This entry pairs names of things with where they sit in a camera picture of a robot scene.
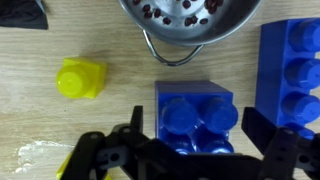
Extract blue square toy block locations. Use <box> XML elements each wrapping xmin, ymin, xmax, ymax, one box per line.
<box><xmin>155</xmin><ymin>81</ymin><xmax>238</xmax><ymax>155</ymax></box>

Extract long blue four-stud block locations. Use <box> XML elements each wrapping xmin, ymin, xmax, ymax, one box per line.
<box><xmin>255</xmin><ymin>18</ymin><xmax>320</xmax><ymax>139</ymax></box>

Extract black cloth scrap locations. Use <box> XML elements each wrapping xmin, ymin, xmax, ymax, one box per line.
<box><xmin>0</xmin><ymin>0</ymin><xmax>49</xmax><ymax>30</ymax></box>

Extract steel pot with beans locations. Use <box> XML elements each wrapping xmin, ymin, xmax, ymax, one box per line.
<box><xmin>118</xmin><ymin>0</ymin><xmax>263</xmax><ymax>66</ymax></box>

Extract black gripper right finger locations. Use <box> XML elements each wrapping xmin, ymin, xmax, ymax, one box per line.
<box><xmin>241</xmin><ymin>107</ymin><xmax>300</xmax><ymax>160</ymax></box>

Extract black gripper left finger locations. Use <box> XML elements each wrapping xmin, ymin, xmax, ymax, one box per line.
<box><xmin>130</xmin><ymin>105</ymin><xmax>143</xmax><ymax>132</ymax></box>

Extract small yellow single-stud block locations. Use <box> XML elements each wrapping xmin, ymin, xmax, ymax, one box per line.
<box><xmin>56</xmin><ymin>57</ymin><xmax>108</xmax><ymax>99</ymax></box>

